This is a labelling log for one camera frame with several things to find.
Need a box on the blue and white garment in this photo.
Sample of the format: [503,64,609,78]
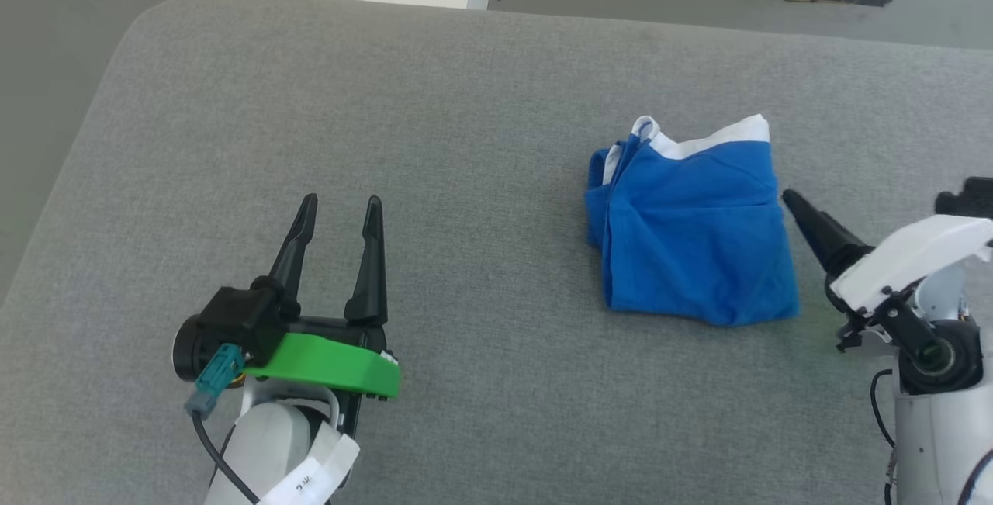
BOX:
[584,113,801,329]

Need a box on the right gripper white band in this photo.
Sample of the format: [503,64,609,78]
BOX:
[781,189,993,399]

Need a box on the thin black cable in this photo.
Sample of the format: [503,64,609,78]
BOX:
[869,368,902,505]

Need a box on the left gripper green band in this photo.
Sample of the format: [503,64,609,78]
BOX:
[244,193,402,438]

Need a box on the white label strap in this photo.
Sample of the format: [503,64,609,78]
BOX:
[254,421,362,505]

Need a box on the grey fabric sofa cushion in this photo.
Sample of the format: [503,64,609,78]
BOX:
[0,0,993,505]

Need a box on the black cable teal connector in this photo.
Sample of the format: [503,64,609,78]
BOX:
[185,342,263,505]

